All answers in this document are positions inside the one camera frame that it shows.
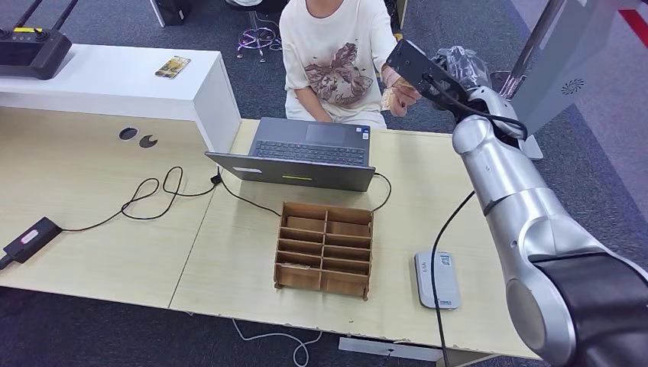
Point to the person's left hand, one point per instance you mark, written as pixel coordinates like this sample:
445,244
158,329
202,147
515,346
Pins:
405,99

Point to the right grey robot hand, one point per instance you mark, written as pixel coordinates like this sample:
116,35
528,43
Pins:
465,66

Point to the golden hotel ID card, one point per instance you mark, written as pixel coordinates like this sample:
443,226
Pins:
389,100

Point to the person's left forearm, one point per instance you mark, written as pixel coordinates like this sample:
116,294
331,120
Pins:
389,75

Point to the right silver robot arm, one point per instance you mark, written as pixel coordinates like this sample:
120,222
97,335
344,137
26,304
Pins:
531,228

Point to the person's right forearm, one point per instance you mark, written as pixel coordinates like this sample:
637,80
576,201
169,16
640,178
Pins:
306,104

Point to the person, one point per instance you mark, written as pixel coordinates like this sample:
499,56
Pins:
334,35

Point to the grey card reader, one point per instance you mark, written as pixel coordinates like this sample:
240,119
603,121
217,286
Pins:
448,283

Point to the room key card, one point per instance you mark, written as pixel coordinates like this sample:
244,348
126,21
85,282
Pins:
297,266

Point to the wooden card organizer box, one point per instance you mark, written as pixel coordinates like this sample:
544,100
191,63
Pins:
303,278

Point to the grey laptop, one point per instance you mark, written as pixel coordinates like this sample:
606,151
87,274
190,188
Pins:
309,137

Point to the grey kiosk stand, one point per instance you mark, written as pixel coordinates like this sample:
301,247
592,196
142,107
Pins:
572,61

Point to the chrome stool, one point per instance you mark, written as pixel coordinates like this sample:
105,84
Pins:
258,38

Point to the red barrier belt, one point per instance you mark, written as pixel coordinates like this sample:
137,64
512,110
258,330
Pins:
636,28

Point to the black floor box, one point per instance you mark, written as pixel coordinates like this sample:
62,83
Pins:
172,11

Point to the grey desk foot plate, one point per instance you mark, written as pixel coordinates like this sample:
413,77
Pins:
384,349

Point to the black grommet cap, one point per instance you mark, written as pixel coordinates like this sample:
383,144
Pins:
148,141

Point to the white counter cabinet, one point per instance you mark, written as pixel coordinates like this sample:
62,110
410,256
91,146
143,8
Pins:
101,76

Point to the black antenna controller unit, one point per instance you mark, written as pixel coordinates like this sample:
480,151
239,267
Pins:
30,55

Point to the black power adapter brick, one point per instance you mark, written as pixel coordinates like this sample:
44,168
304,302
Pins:
30,240

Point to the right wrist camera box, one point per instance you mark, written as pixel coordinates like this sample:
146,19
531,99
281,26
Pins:
415,66

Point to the chrome stanchion post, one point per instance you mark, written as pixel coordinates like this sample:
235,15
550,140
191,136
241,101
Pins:
541,35

